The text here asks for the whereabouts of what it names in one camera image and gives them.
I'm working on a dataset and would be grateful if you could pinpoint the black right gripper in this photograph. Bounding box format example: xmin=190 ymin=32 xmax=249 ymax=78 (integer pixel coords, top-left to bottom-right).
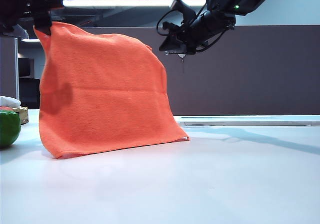
xmin=159 ymin=8 xmax=236 ymax=55

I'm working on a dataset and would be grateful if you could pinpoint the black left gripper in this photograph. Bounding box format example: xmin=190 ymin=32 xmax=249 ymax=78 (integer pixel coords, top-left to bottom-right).
xmin=23 ymin=0 xmax=64 ymax=36

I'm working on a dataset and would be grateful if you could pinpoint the orange microfibre cloth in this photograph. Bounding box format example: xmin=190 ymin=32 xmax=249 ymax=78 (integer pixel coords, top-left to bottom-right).
xmin=33 ymin=21 xmax=191 ymax=159

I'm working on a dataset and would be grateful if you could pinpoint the white folded cloth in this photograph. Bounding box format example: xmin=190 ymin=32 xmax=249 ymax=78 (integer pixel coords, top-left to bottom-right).
xmin=0 ymin=96 xmax=21 ymax=108

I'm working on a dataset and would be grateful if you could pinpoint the grey hexagonal partition hook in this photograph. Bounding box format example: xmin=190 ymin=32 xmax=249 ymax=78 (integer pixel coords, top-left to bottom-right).
xmin=177 ymin=53 xmax=186 ymax=73

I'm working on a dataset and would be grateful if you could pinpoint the dark background cabinet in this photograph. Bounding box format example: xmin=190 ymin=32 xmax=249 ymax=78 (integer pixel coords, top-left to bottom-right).
xmin=17 ymin=58 xmax=35 ymax=78

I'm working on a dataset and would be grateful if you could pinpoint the long ceiling light strip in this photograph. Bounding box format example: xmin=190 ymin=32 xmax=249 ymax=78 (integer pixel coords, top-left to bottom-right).
xmin=61 ymin=0 xmax=208 ymax=7

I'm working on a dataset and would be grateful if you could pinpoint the grey rounded partition panel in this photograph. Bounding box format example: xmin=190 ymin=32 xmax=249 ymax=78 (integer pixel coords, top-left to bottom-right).
xmin=0 ymin=35 xmax=20 ymax=99

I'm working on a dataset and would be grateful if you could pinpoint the black office chair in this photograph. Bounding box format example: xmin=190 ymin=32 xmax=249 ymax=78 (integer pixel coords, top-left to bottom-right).
xmin=18 ymin=77 xmax=41 ymax=109

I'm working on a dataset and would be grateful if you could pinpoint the dark brown desk partition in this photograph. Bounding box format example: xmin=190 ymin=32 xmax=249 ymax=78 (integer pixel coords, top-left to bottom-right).
xmin=74 ymin=25 xmax=320 ymax=116

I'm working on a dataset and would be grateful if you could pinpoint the gold foil box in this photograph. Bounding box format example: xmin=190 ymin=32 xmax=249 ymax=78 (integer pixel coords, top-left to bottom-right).
xmin=11 ymin=106 xmax=29 ymax=126

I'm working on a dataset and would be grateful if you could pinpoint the green bell pepper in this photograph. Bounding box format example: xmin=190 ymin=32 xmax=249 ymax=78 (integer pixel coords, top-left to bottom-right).
xmin=0 ymin=109 xmax=21 ymax=149

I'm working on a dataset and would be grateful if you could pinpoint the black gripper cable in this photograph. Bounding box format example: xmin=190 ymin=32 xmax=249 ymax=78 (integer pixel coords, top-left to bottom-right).
xmin=156 ymin=10 xmax=181 ymax=36
xmin=194 ymin=25 xmax=233 ymax=53

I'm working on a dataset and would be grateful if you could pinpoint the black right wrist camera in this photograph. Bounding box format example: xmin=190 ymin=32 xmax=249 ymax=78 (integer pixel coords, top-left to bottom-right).
xmin=170 ymin=0 xmax=197 ymax=24

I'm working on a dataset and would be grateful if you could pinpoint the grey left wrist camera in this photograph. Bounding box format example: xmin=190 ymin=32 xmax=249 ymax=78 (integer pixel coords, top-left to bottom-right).
xmin=2 ymin=23 xmax=30 ymax=40

